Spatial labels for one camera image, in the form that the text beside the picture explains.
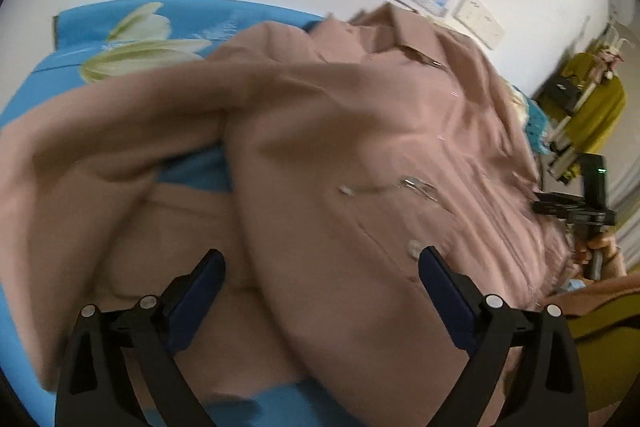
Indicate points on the blue floral bedsheet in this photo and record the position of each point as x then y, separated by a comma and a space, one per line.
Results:
90, 19

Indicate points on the olive yellow garment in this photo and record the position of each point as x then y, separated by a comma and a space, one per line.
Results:
597, 112

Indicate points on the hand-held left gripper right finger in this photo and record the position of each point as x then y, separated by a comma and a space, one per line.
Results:
442, 292

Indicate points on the white wall socket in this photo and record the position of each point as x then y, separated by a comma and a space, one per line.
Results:
477, 19

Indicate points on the pink jacket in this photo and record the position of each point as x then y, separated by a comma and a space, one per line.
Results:
350, 132

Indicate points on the person's right forearm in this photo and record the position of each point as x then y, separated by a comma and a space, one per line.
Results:
600, 292

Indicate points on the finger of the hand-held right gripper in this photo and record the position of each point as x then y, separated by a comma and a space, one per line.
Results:
555, 206

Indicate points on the person's right hand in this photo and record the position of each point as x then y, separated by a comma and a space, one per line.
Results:
611, 252

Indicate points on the black bag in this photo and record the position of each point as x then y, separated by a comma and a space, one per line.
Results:
562, 94

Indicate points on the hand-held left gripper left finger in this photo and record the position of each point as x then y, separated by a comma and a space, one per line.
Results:
202, 287

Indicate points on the white clothes rack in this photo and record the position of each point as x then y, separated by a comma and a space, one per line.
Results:
560, 142

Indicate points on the person's olive clothing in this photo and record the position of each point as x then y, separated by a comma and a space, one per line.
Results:
605, 347

